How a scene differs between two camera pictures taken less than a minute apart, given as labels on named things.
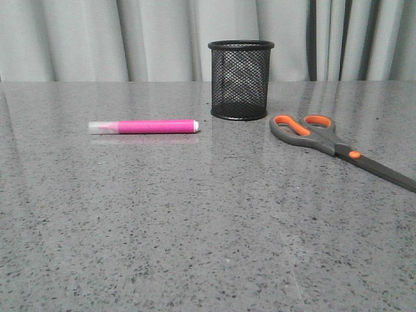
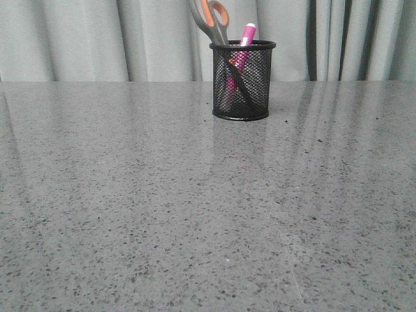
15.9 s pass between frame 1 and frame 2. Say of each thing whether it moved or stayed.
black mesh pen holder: stayed
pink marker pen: moved
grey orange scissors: moved
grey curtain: stayed
